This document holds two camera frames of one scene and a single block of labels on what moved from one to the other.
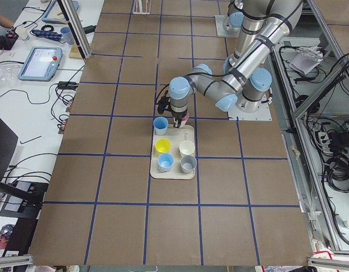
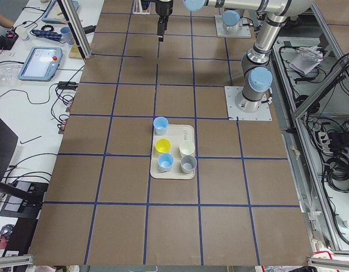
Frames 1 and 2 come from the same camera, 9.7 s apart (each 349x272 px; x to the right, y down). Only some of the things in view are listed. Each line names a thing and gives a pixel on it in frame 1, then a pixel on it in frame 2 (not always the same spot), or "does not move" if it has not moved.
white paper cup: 22,33 does not move
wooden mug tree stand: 75,51 does not move
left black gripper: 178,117 to 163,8
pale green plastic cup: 186,148 does not move
